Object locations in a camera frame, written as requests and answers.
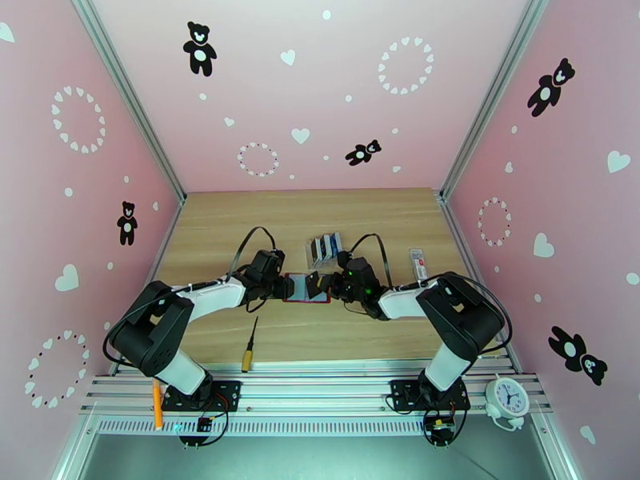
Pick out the black plastic card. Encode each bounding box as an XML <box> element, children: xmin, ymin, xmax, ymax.
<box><xmin>305</xmin><ymin>270</ymin><xmax>325</xmax><ymax>301</ymax></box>

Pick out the orange pen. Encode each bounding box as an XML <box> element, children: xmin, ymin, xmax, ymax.
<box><xmin>151</xmin><ymin>381</ymin><xmax>166</xmax><ymax>431</ymax></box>

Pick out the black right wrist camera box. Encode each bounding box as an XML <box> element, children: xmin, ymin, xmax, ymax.
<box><xmin>339</xmin><ymin>250</ymin><xmax>374</xmax><ymax>276</ymax></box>

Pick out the red card holder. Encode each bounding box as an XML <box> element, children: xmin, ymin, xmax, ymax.
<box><xmin>282</xmin><ymin>272</ymin><xmax>334</xmax><ymax>305</ymax></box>

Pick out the aluminium frame post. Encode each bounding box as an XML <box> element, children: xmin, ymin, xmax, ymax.
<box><xmin>67</xmin><ymin>0</ymin><xmax>187</xmax><ymax>204</ymax></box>
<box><xmin>437</xmin><ymin>0</ymin><xmax>550</xmax><ymax>201</ymax></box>

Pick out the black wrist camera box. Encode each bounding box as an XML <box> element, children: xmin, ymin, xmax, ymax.
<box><xmin>250</xmin><ymin>249</ymin><xmax>286</xmax><ymax>282</ymax></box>
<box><xmin>339</xmin><ymin>250</ymin><xmax>374</xmax><ymax>276</ymax></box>

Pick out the aluminium table side rail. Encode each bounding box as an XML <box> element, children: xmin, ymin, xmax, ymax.
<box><xmin>438</xmin><ymin>193</ymin><xmax>523</xmax><ymax>374</ymax></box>
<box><xmin>107</xmin><ymin>195</ymin><xmax>187</xmax><ymax>377</ymax></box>

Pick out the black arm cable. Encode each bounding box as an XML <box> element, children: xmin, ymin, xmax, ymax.
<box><xmin>343</xmin><ymin>233</ymin><xmax>514</xmax><ymax>352</ymax></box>
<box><xmin>102</xmin><ymin>226</ymin><xmax>279</xmax><ymax>367</ymax></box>

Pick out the aluminium rail platform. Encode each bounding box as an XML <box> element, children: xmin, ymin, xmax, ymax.
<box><xmin>78</xmin><ymin>357</ymin><xmax>554</xmax><ymax>438</ymax></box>

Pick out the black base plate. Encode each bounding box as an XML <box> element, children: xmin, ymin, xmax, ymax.
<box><xmin>389</xmin><ymin>378</ymin><xmax>472</xmax><ymax>413</ymax></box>
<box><xmin>161</xmin><ymin>379</ymin><xmax>242</xmax><ymax>413</ymax></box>

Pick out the clear acrylic card stand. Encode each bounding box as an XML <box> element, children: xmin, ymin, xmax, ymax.
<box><xmin>305</xmin><ymin>231</ymin><xmax>345</xmax><ymax>270</ymax></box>

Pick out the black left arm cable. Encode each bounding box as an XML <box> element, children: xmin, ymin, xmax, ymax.
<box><xmin>102</xmin><ymin>226</ymin><xmax>279</xmax><ymax>367</ymax></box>

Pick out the left small circuit board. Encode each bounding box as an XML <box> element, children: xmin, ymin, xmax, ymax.
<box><xmin>177</xmin><ymin>414</ymin><xmax>215</xmax><ymax>450</ymax></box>

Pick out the right small circuit board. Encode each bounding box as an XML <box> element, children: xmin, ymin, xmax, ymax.
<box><xmin>423</xmin><ymin>412</ymin><xmax>458</xmax><ymax>449</ymax></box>

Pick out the white alarm clock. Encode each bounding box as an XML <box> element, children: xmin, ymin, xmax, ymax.
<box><xmin>483</xmin><ymin>372</ymin><xmax>531</xmax><ymax>433</ymax></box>

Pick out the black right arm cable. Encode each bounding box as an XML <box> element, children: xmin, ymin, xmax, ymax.
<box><xmin>343</xmin><ymin>233</ymin><xmax>514</xmax><ymax>352</ymax></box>

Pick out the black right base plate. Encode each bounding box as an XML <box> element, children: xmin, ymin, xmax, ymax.
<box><xmin>389</xmin><ymin>378</ymin><xmax>472</xmax><ymax>413</ymax></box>

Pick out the yellow handle screwdriver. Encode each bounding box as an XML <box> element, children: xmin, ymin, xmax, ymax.
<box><xmin>241</xmin><ymin>315</ymin><xmax>260</xmax><ymax>374</ymax></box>

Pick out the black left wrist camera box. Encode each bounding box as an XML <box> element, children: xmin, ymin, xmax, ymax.
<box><xmin>250</xmin><ymin>249</ymin><xmax>286</xmax><ymax>282</ymax></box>

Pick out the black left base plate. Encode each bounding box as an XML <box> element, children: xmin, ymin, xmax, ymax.
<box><xmin>161</xmin><ymin>379</ymin><xmax>242</xmax><ymax>413</ymax></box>

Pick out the small circuit board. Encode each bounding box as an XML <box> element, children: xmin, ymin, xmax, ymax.
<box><xmin>177</xmin><ymin>414</ymin><xmax>215</xmax><ymax>450</ymax></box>
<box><xmin>423</xmin><ymin>412</ymin><xmax>458</xmax><ymax>449</ymax></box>

